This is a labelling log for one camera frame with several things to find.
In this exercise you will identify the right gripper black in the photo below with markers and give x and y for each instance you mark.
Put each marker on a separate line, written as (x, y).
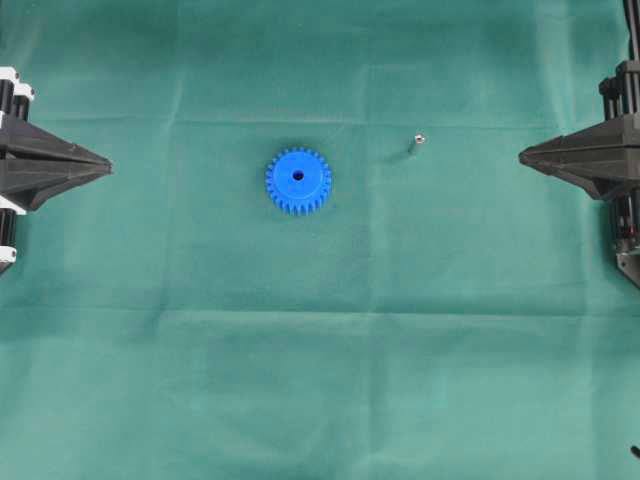
(620, 95)

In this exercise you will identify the green table cloth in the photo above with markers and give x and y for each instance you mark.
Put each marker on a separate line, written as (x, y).
(449, 315)

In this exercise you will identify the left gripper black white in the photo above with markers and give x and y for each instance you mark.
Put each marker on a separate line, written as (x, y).
(55, 165)

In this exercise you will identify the blue plastic gear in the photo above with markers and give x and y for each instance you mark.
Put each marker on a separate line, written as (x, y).
(298, 181)

